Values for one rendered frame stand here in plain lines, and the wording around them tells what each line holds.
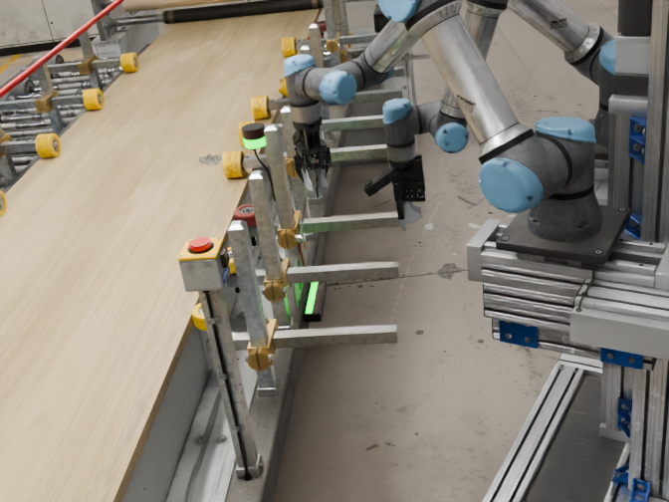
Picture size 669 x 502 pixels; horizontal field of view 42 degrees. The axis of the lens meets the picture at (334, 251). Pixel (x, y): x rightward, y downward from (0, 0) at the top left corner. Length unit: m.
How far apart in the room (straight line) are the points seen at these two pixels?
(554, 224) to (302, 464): 1.39
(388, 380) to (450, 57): 1.71
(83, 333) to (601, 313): 1.11
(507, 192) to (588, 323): 0.31
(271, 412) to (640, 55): 1.09
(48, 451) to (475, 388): 1.76
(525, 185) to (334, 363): 1.79
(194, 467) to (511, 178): 0.94
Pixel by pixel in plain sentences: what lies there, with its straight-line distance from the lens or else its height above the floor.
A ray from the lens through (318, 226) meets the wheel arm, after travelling 2.39.
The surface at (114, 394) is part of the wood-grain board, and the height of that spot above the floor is 0.90.
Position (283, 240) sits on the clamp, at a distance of 2.34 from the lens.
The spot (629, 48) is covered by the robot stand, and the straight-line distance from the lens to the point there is 1.94.
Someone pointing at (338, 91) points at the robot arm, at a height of 1.30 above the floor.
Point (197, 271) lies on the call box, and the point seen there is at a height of 1.19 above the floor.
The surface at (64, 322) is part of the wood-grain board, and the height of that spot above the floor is 0.90.
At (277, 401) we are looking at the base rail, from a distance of 2.01.
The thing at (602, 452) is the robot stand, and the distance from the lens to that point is 2.57.
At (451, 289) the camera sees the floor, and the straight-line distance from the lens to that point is 3.66.
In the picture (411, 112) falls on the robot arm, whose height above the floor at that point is 1.15.
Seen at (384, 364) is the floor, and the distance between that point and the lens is 3.26.
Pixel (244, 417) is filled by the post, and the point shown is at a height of 0.85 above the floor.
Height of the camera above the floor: 1.92
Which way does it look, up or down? 28 degrees down
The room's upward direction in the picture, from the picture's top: 8 degrees counter-clockwise
